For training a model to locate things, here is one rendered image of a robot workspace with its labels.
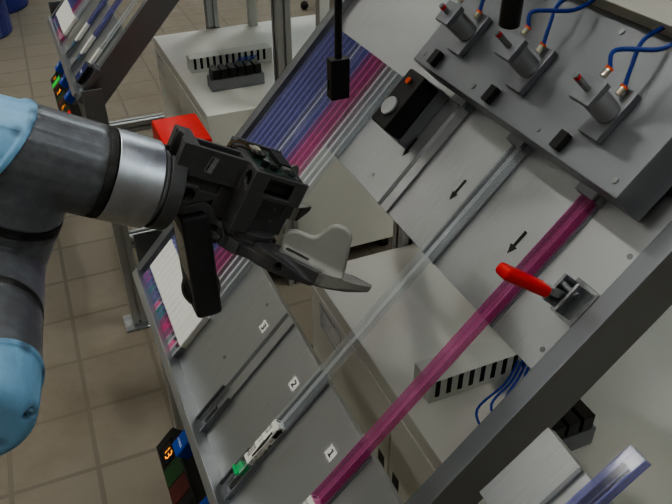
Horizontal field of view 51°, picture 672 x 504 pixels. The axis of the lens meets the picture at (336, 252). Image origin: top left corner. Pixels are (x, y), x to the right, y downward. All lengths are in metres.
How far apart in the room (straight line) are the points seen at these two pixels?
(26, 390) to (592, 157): 0.47
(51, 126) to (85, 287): 1.92
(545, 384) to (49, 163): 0.43
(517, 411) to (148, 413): 1.46
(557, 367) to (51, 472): 1.50
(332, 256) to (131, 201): 0.18
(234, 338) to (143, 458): 0.96
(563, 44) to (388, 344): 0.64
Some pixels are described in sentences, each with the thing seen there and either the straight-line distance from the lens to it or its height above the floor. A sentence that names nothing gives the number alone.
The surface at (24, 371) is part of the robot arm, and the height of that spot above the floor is 1.12.
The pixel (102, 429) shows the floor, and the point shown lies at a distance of 1.99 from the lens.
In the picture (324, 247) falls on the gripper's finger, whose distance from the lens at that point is 0.63.
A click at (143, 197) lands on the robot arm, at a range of 0.57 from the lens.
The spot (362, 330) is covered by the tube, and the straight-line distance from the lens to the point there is 0.79.
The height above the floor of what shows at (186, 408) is 0.73.
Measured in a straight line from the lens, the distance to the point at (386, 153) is 0.90.
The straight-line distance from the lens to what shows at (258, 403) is 0.90.
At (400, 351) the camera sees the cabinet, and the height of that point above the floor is 0.62.
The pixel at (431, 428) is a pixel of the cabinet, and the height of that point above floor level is 0.62.
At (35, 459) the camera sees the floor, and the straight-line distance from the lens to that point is 1.98.
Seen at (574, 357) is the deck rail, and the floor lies 1.02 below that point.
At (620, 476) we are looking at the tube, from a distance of 0.50.
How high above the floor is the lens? 1.45
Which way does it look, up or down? 36 degrees down
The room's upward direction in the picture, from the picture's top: straight up
